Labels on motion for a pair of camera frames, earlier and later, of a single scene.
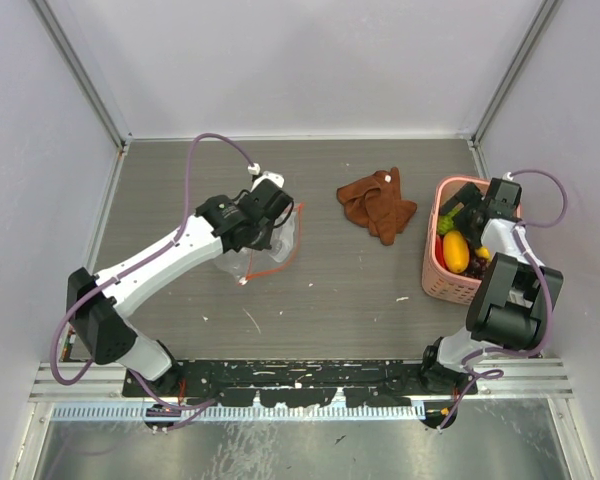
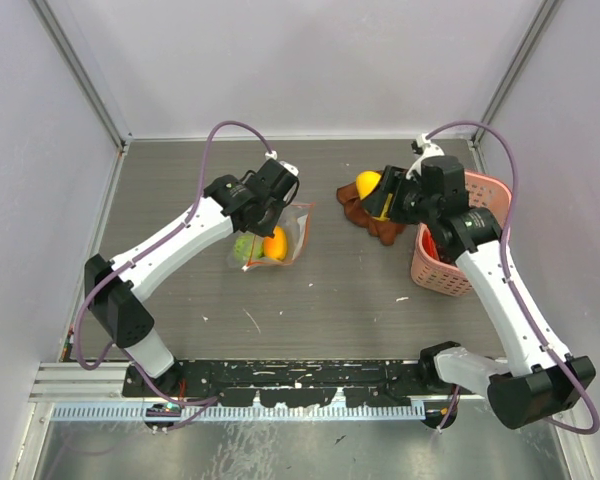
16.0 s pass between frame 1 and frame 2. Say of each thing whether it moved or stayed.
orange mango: moved
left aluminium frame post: stayed
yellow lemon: moved
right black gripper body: moved
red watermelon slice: moved
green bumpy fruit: moved
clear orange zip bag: moved
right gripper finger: moved
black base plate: stayed
